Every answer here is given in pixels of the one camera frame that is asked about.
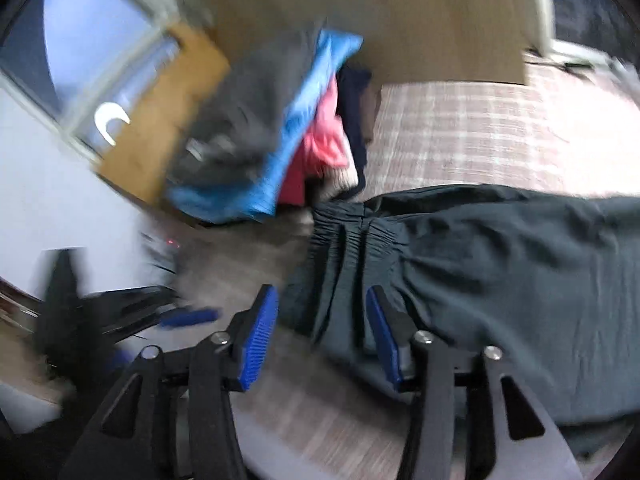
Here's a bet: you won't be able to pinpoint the black pants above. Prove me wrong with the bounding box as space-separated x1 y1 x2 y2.
277 184 640 461

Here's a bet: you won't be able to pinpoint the folded pink garment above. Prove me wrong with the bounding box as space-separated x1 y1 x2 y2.
277 77 351 206

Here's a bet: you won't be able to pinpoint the folded navy garment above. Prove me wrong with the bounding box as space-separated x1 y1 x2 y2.
336 65 373 198

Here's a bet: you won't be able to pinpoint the light wooden panel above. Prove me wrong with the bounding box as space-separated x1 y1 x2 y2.
197 0 531 86

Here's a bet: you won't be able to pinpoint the folded grey garment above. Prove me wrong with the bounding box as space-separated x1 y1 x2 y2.
170 25 326 191

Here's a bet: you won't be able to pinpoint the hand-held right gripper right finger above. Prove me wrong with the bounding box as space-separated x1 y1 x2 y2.
365 285 583 480

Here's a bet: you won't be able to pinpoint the plaid mat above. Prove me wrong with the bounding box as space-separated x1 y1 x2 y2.
175 65 640 480

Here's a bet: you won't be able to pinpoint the stack of folded clothes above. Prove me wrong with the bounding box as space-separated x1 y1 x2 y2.
167 30 365 223

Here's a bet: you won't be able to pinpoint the folded beige garment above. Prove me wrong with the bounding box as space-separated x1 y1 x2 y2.
300 160 361 226

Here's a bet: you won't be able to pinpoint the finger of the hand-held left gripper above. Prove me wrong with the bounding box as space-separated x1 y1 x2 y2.
97 285 222 341

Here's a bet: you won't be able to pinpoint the pine wooden board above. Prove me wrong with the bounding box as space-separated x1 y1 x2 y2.
97 22 231 206

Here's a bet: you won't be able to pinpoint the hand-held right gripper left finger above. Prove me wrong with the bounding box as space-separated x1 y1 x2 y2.
59 284 280 480

